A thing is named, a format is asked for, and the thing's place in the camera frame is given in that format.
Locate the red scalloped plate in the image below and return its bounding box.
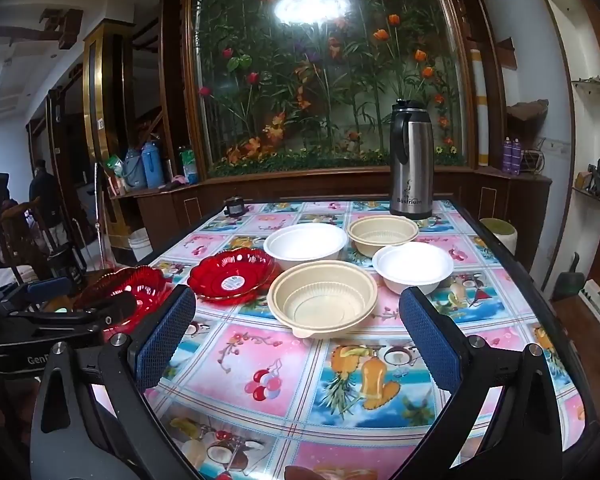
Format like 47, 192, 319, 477
72, 266, 167, 336

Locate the beige paper plate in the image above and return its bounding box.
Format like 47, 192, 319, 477
267, 260, 379, 338

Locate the large white bowl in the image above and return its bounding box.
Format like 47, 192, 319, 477
263, 224, 348, 272

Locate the fruit print tablecloth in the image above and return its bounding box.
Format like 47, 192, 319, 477
145, 200, 588, 480

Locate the wooden cabinet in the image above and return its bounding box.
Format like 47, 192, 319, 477
110, 167, 553, 261

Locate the flower mural panel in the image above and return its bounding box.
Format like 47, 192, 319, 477
182, 0, 473, 178

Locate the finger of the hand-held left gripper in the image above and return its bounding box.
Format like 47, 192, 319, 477
72, 291, 140, 335
22, 277, 78, 306

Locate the small beige bowl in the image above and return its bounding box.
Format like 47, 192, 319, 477
346, 216, 420, 256

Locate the white bucket with green inside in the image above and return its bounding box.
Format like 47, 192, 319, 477
480, 217, 518, 256

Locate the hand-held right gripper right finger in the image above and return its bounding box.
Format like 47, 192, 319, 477
399, 286, 588, 480

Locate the red plate with sticker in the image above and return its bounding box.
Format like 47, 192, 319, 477
188, 247, 277, 303

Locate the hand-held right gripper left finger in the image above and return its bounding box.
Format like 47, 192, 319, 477
29, 284, 201, 480

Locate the grey-blue jug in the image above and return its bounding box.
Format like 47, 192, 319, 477
124, 147, 146, 191

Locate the green bottle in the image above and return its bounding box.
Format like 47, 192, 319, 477
178, 146, 199, 185

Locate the wooden chair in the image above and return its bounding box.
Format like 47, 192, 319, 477
0, 197, 88, 286

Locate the small white bowl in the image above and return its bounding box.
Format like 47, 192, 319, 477
371, 244, 454, 295

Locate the blue jug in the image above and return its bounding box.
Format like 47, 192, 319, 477
141, 140, 162, 190

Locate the metal pole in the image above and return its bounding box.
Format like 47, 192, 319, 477
94, 162, 105, 261

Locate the steel thermos flask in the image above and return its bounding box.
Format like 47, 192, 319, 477
389, 100, 435, 221

